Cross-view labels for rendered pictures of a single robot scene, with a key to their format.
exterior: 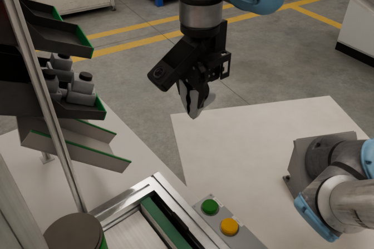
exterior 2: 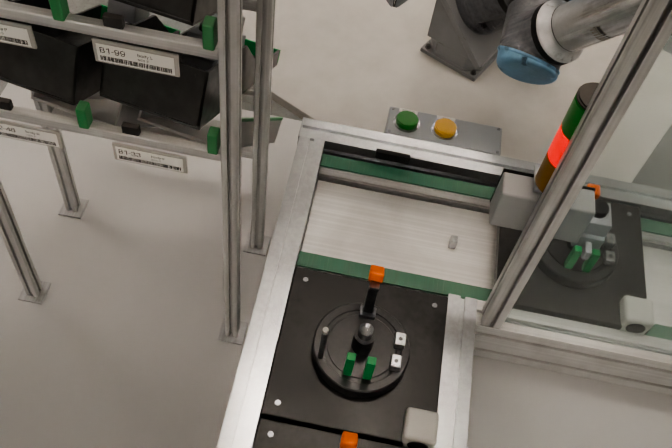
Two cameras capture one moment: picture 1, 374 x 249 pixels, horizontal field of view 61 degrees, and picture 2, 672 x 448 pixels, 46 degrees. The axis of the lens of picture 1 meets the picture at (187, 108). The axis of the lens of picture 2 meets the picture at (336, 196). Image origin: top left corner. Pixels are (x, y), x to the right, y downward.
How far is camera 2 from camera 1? 0.84 m
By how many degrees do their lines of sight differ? 37
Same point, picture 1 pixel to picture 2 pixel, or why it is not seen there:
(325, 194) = (545, 30)
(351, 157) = not seen: outside the picture
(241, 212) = not seen: hidden behind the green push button
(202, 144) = (284, 59)
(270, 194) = (423, 78)
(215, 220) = (425, 132)
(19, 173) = (59, 253)
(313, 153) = not seen: outside the picture
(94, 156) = not seen: hidden behind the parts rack
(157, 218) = (359, 169)
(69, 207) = (203, 241)
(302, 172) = (461, 26)
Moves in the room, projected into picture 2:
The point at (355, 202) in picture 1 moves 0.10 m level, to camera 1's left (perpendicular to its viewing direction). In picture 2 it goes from (597, 18) to (559, 43)
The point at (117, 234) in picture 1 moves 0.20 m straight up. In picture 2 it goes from (325, 219) to (336, 143)
